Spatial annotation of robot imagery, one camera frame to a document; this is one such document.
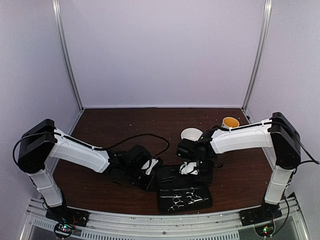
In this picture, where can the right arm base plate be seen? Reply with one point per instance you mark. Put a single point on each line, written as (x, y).
(257, 215)

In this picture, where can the front aluminium rail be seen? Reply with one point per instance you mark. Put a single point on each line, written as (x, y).
(224, 225)

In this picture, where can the black tool case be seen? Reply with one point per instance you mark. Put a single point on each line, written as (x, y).
(179, 186)

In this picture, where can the silver thinning scissors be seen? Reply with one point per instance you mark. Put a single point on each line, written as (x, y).
(176, 202)

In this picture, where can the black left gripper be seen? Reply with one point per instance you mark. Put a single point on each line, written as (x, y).
(146, 187)

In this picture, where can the right aluminium frame post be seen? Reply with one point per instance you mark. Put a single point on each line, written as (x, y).
(263, 36)

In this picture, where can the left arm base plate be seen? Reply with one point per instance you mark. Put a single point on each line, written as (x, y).
(69, 216)

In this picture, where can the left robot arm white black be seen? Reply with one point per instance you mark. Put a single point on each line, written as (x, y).
(44, 140)

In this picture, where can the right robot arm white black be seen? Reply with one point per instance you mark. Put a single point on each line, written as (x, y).
(275, 133)

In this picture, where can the black hair clip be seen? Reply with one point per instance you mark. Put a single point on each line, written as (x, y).
(167, 179)

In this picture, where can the silver straight hair scissors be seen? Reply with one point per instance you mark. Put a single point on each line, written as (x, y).
(193, 198)

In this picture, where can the white mug yellow inside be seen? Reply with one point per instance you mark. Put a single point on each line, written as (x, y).
(230, 122)

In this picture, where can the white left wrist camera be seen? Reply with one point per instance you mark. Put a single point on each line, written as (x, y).
(149, 165)

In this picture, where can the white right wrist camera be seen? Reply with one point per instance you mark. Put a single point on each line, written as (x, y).
(188, 168)

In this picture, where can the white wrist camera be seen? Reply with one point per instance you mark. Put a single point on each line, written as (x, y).
(149, 165)
(188, 168)

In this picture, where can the left aluminium frame post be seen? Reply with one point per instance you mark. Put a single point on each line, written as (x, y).
(65, 54)

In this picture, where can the white ceramic bowl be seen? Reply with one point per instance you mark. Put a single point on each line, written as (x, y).
(191, 133)

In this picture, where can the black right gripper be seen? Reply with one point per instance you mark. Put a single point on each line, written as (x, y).
(208, 178)

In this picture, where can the aluminium frame post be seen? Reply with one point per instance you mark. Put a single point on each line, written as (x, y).
(65, 54)
(263, 36)

